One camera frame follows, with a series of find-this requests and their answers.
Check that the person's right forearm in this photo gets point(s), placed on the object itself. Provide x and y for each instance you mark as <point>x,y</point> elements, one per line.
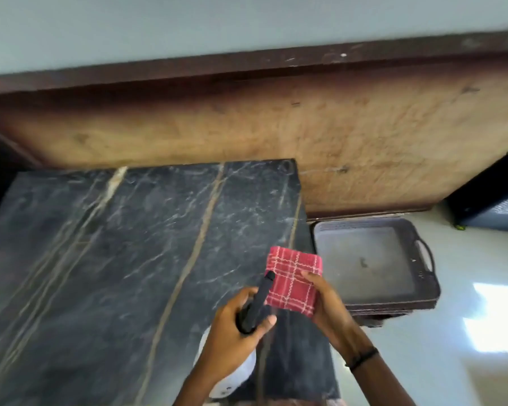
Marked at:
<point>381,382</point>

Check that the person's left thumb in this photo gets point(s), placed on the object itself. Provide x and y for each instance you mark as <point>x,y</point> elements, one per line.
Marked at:
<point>264,325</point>

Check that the brown wooden board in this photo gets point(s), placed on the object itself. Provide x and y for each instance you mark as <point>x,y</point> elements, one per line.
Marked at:
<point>279,126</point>

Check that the red checked cloth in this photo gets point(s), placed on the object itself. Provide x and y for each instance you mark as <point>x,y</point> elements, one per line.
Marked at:
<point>290,283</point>

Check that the person's left hand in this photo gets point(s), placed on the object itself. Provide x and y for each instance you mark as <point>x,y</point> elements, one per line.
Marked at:
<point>224,338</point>

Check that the person's left forearm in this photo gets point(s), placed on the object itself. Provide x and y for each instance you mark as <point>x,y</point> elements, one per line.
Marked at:
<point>199,388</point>

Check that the black appliance with fan grille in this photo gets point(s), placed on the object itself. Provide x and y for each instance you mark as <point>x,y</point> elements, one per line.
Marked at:
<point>491,194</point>

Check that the black wristband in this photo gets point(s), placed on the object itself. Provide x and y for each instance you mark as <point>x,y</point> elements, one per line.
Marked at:
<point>364,357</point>

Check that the white spray bottle black nozzle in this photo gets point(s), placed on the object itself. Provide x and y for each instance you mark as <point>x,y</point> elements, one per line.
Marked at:
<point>254,306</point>

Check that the person's right thumb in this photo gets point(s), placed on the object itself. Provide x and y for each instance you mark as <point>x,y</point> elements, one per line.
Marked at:
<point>313,279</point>

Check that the person's right hand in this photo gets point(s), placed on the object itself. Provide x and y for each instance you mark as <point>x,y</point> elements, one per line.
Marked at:
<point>336,319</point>

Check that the dark brown plastic tray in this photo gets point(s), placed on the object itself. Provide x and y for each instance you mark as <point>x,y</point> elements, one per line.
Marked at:
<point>364,262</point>
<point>389,313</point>

